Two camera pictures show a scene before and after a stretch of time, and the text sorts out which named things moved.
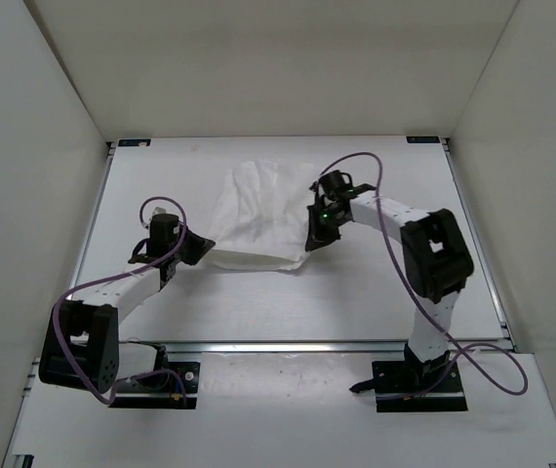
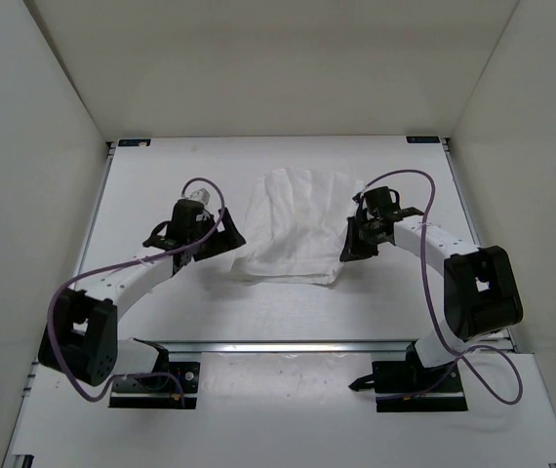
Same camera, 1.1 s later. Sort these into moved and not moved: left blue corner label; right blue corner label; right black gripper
Moved: right black gripper
Not moved: left blue corner label; right blue corner label
